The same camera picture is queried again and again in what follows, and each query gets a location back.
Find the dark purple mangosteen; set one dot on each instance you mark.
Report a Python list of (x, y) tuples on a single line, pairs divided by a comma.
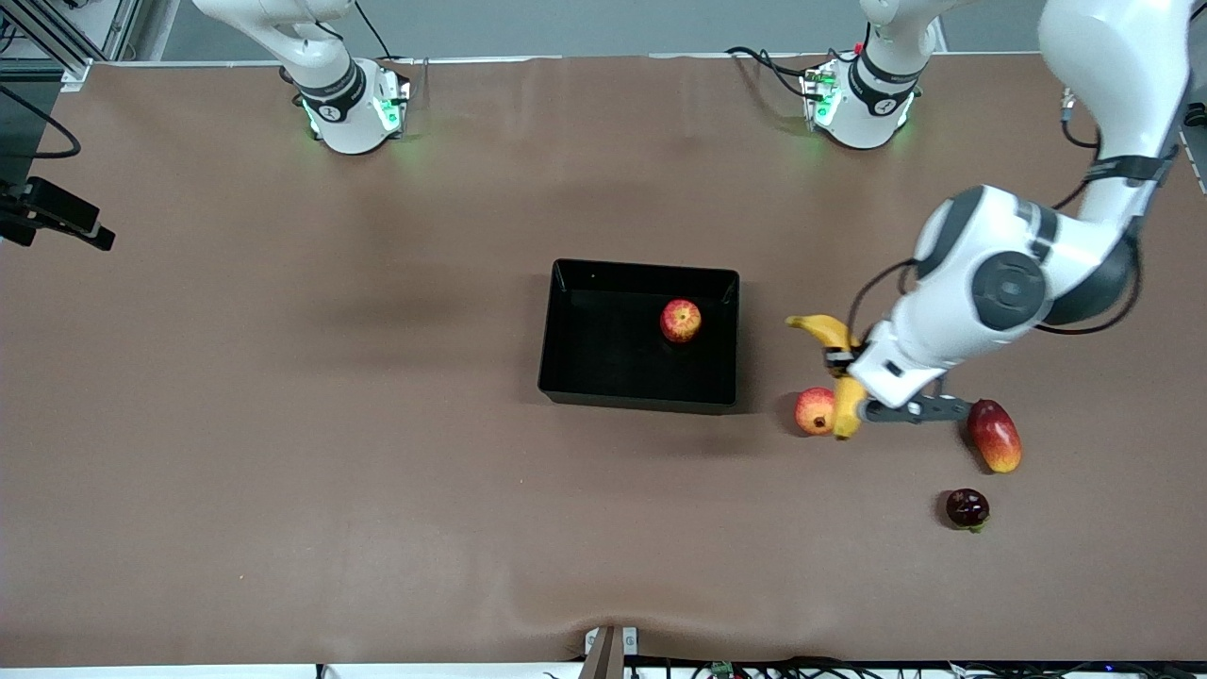
[(967, 507)]

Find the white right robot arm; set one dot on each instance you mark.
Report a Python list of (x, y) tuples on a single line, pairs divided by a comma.
[(344, 113)]

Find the brown table cover cloth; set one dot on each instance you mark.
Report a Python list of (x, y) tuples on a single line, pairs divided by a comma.
[(377, 528)]

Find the red yellow apple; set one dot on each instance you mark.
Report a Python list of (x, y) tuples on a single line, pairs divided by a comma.
[(681, 321)]

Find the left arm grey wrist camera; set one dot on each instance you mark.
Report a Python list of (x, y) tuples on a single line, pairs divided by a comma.
[(919, 409)]

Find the black plastic box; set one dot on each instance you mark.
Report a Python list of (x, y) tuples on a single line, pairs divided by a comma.
[(603, 368)]

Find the aluminium frame profile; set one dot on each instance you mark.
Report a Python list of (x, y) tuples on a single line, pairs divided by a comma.
[(118, 28)]

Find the red yellow mango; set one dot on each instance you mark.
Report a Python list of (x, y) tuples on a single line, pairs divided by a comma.
[(995, 436)]

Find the red orange pomegranate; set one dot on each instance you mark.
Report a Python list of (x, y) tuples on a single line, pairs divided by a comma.
[(811, 412)]

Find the yellow banana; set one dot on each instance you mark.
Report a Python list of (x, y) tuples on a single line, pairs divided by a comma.
[(830, 330)]

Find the grey arm base connector panel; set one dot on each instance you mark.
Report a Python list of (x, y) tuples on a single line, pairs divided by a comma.
[(391, 104), (818, 94)]

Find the small green connector board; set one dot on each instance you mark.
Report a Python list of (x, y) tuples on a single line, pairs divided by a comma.
[(722, 669)]

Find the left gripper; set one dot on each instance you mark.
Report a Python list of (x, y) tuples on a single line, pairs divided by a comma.
[(836, 359)]

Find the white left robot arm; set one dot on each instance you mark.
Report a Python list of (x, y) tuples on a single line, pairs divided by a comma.
[(1113, 57)]

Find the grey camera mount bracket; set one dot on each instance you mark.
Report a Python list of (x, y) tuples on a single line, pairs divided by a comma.
[(603, 655)]

